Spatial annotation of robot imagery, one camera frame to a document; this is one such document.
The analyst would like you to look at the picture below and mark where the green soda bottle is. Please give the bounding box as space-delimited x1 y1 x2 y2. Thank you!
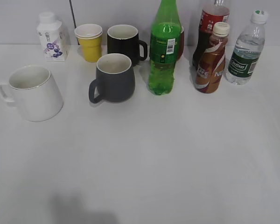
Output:
148 0 182 95

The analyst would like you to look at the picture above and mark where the white ceramic mug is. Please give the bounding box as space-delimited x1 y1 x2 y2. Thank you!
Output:
0 65 64 122

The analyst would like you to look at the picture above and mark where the yellow paper cup stack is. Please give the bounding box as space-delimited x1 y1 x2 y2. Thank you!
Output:
74 24 103 63

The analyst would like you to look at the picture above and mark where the grey ceramic mug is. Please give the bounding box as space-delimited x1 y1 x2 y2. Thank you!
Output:
88 53 135 104

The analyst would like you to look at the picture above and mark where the black ceramic mug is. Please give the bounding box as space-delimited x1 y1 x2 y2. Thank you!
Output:
107 24 148 66

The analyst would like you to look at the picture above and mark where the brown coffee drink bottle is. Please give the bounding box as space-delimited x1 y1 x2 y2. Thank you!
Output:
195 22 230 94

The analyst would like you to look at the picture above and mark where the dark red ceramic mug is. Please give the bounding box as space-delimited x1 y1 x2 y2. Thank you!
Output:
177 26 184 60

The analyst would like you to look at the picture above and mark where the white yogurt carton bottle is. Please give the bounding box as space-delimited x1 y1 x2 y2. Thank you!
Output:
37 12 69 62

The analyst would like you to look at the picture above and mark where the cola bottle red label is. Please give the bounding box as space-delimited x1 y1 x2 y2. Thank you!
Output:
192 0 230 69

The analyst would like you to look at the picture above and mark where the clear water bottle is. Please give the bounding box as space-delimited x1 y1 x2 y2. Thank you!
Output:
225 10 268 85

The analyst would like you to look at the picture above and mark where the black wall cable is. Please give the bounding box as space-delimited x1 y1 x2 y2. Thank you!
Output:
69 0 80 46

